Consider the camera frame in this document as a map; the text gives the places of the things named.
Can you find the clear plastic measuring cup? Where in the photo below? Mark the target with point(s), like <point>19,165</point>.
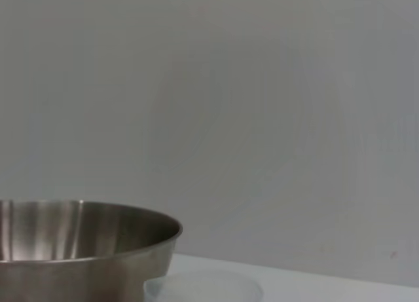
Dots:
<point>203,289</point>

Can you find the stainless steel mixing bowl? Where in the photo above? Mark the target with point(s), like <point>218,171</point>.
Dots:
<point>82,249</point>

